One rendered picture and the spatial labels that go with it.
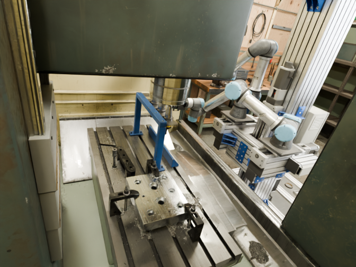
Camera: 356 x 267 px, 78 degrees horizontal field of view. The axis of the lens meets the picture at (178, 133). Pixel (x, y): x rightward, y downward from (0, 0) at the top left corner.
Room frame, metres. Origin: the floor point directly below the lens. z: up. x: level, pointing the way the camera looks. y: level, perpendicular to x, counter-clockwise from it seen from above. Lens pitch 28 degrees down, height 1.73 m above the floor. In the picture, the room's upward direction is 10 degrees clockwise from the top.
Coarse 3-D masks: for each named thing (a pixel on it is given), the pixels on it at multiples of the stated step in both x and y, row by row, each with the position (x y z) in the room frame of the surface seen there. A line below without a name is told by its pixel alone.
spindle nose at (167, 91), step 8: (152, 80) 0.82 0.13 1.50; (160, 80) 0.80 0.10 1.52; (168, 80) 0.79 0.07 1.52; (176, 80) 0.79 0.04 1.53; (184, 80) 0.81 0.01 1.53; (152, 88) 0.82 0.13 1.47; (160, 88) 0.79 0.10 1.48; (168, 88) 0.79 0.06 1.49; (176, 88) 0.80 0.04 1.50; (184, 88) 0.82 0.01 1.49; (152, 96) 0.82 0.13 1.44; (160, 96) 0.79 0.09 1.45; (168, 96) 0.79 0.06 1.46; (176, 96) 0.80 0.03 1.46; (184, 96) 0.82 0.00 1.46; (168, 104) 0.79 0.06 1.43; (176, 104) 0.80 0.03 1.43
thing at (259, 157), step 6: (252, 150) 1.38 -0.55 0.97; (258, 150) 1.36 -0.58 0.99; (264, 150) 1.41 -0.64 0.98; (252, 156) 1.36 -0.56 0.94; (258, 156) 1.32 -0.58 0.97; (264, 156) 1.29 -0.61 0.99; (288, 156) 1.39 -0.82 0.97; (294, 156) 1.43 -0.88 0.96; (258, 162) 1.31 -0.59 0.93; (264, 162) 1.28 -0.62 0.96; (270, 162) 1.31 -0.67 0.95; (276, 162) 1.34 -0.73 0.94; (282, 162) 1.38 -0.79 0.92
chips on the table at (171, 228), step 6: (120, 186) 0.86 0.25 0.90; (114, 216) 0.67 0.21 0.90; (132, 216) 0.69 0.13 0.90; (138, 222) 0.66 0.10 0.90; (168, 228) 0.66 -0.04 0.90; (174, 228) 0.67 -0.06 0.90; (186, 228) 0.68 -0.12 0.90; (144, 234) 0.61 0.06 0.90; (174, 234) 0.64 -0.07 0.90; (186, 234) 0.65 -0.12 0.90
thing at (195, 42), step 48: (48, 0) 0.56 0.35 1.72; (96, 0) 0.61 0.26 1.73; (144, 0) 0.67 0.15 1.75; (192, 0) 0.75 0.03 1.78; (240, 0) 0.83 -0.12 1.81; (48, 48) 0.56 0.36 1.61; (96, 48) 0.61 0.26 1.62; (144, 48) 0.68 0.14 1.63; (192, 48) 0.76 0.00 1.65; (240, 48) 0.87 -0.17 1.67
